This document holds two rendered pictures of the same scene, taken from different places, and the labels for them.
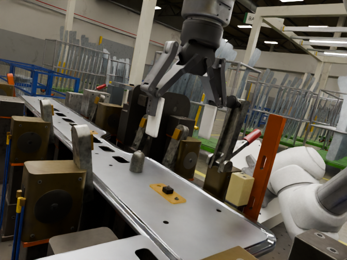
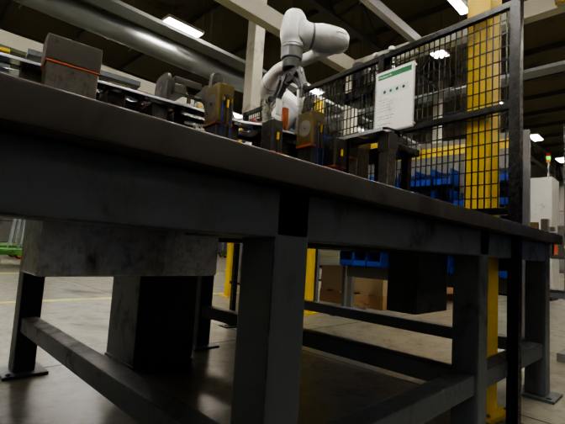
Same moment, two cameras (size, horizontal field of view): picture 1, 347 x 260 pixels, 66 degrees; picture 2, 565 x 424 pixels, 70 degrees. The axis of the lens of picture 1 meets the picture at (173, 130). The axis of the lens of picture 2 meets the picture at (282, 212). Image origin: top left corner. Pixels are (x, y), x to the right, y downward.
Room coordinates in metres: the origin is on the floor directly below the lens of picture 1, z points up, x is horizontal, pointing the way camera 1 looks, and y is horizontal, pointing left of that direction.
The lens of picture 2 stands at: (0.43, 1.58, 0.56)
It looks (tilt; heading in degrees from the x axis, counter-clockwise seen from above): 5 degrees up; 273
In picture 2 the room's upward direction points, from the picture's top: 3 degrees clockwise
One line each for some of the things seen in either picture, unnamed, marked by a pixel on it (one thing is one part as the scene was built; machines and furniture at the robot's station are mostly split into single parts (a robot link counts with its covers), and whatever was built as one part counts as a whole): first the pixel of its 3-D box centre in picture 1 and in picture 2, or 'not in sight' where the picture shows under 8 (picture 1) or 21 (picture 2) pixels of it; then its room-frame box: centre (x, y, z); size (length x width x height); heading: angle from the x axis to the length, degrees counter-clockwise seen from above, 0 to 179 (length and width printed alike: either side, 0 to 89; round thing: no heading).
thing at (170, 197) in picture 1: (167, 191); not in sight; (0.51, -0.01, 1.01); 0.08 x 0.04 x 0.01; 41
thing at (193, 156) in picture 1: (177, 196); not in sight; (0.78, -0.06, 0.88); 0.11 x 0.07 x 0.37; 131
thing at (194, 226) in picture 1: (79, 131); (172, 110); (0.88, 0.31, 1.00); 1.38 x 0.22 x 0.02; 41
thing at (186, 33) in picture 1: (198, 49); (290, 71); (0.51, -0.01, 1.29); 0.08 x 0.07 x 0.09; 131
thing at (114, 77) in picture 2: (141, 90); (84, 74); (1.26, 0.18, 1.16); 0.37 x 0.14 x 0.02; 41
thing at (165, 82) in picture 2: (148, 157); (178, 143); (0.92, 0.07, 0.95); 0.18 x 0.13 x 0.49; 41
